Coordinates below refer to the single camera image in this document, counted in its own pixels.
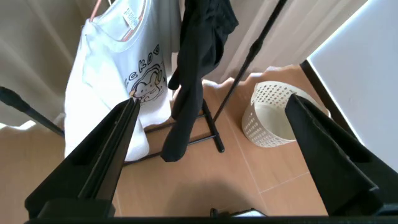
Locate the black clothes rack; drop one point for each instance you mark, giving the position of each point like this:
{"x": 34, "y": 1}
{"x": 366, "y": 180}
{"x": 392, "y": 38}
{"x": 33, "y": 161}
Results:
{"x": 248, "y": 59}

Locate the pink clothes hanger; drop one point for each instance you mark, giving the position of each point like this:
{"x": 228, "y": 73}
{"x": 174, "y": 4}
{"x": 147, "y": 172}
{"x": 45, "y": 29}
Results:
{"x": 94, "y": 11}

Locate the white laundry basket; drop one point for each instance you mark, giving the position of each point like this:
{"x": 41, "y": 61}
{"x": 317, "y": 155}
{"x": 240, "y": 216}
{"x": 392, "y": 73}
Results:
{"x": 264, "y": 124}

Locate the white printed t-shirt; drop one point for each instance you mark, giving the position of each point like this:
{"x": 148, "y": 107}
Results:
{"x": 102, "y": 77}

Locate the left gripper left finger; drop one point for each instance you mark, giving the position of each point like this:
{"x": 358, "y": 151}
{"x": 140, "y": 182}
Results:
{"x": 93, "y": 168}

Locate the black shorts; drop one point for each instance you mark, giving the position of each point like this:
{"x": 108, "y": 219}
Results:
{"x": 192, "y": 77}

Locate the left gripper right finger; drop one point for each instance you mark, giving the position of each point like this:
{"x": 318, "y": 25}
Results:
{"x": 335, "y": 168}

